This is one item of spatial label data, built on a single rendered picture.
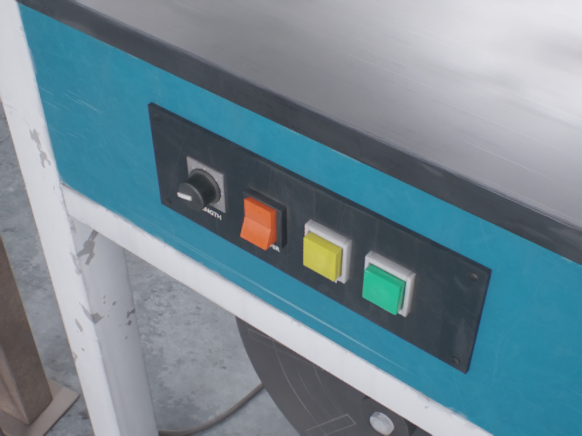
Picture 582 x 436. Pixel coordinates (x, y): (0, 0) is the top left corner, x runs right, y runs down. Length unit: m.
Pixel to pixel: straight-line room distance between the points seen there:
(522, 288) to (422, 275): 0.06
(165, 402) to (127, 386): 0.28
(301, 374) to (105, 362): 0.23
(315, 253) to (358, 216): 0.04
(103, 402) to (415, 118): 0.61
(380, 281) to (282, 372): 0.53
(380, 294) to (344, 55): 0.14
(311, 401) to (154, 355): 0.35
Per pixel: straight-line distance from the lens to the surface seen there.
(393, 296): 0.51
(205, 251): 0.64
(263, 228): 0.55
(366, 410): 0.91
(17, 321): 1.13
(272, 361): 1.03
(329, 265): 0.52
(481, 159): 0.45
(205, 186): 0.57
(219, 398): 1.25
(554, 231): 0.44
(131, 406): 1.01
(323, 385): 0.99
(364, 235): 0.51
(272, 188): 0.54
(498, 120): 0.48
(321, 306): 0.59
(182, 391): 1.26
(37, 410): 1.25
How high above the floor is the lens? 1.02
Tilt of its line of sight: 43 degrees down
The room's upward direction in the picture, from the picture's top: straight up
